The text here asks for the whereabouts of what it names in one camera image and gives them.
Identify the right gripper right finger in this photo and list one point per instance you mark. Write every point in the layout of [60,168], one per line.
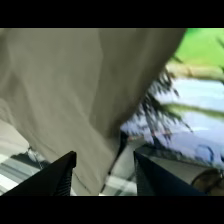
[160,181]

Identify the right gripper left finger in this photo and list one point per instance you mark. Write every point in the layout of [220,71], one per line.
[53,178]

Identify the khaki brown garment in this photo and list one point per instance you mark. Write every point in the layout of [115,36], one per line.
[66,83]

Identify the checked shirt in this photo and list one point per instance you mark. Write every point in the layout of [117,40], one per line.
[13,175]

